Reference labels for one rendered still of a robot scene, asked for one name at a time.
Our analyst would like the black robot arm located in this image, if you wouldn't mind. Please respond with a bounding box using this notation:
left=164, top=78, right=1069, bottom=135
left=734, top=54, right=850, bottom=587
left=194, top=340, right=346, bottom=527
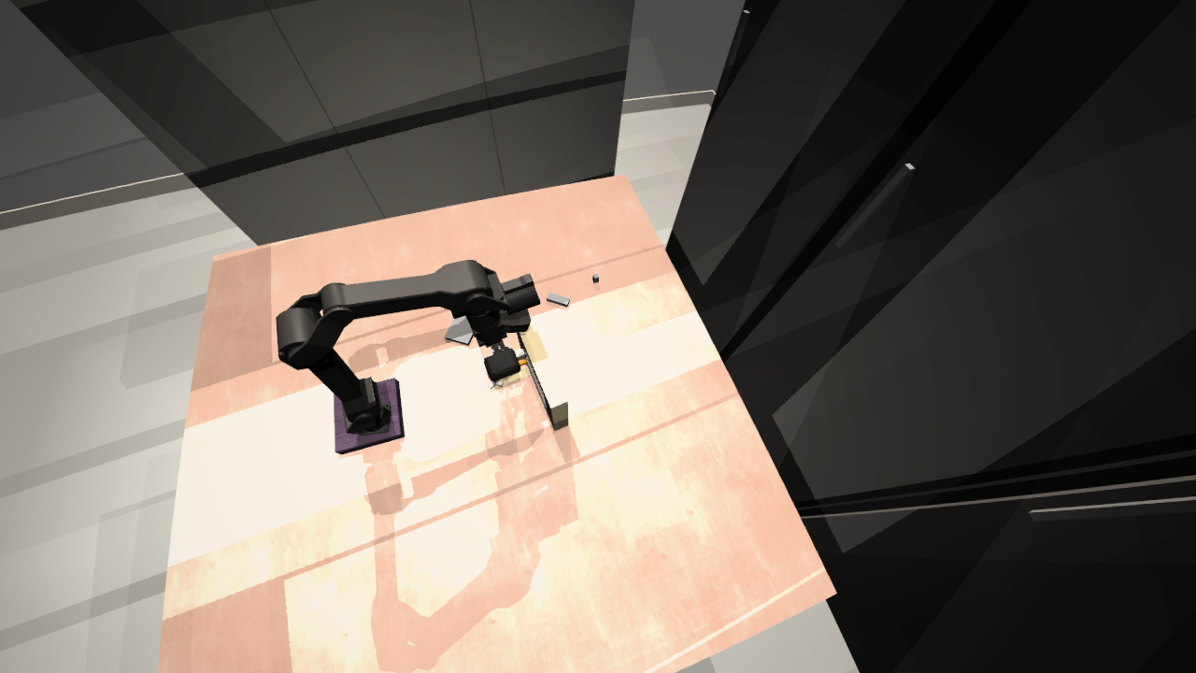
left=276, top=261, right=541, bottom=436

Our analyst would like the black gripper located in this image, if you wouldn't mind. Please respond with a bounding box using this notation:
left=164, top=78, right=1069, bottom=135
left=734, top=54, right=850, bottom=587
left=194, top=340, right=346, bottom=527
left=470, top=317, right=521, bottom=383

